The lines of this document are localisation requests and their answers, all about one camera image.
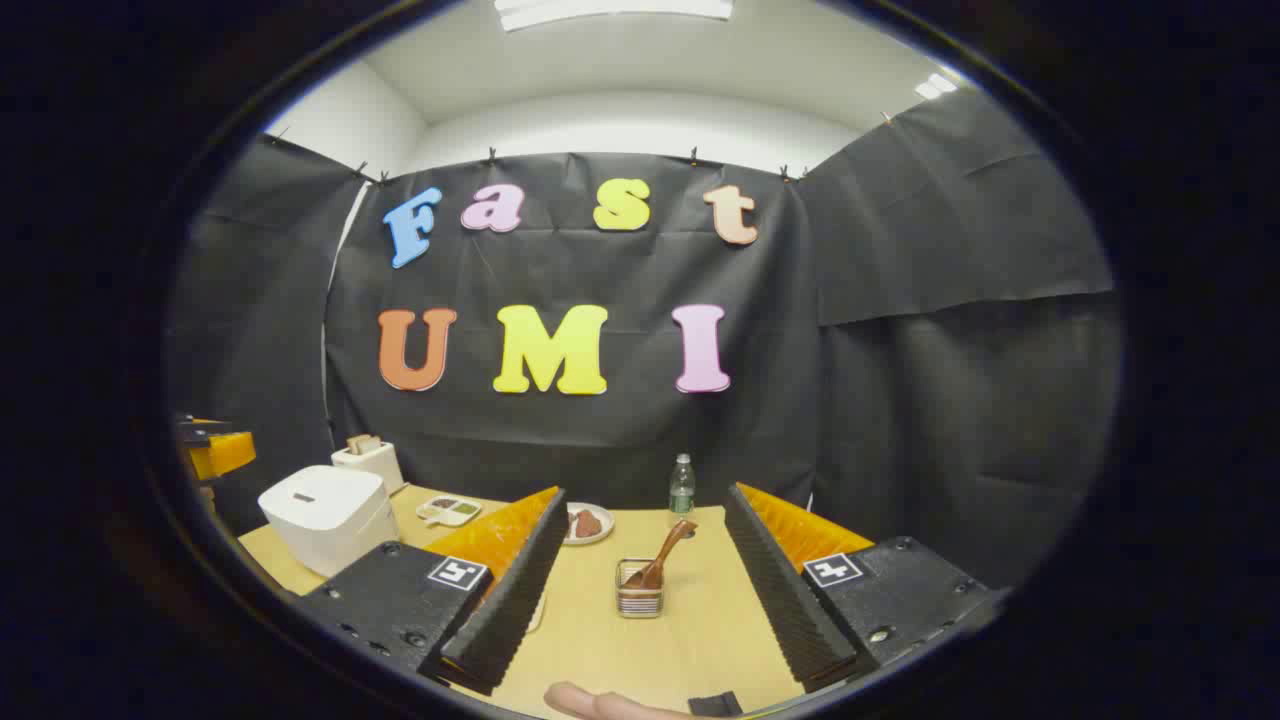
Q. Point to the long ceiling light panel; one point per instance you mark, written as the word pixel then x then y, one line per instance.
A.
pixel 610 12

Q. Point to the brown meat piece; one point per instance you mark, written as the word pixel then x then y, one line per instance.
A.
pixel 586 523

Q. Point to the green plastic water bottle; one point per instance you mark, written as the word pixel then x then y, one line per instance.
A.
pixel 682 490

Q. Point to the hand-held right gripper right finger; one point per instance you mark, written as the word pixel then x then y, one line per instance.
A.
pixel 780 600

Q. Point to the small ceiling light panel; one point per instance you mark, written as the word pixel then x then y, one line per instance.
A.
pixel 936 86

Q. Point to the white round plate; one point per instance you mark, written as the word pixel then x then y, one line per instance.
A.
pixel 605 530

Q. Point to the black backdrop cloth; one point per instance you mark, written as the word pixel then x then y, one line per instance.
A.
pixel 600 440

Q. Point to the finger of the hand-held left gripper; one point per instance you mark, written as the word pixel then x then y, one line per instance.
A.
pixel 225 455

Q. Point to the white rice cooker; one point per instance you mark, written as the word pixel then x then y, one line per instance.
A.
pixel 325 515

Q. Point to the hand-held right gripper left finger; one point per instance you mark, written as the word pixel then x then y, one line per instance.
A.
pixel 510 600

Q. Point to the white divided grain dish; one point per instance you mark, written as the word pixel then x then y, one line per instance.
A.
pixel 450 510

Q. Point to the white toaster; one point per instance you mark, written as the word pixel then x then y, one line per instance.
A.
pixel 372 470

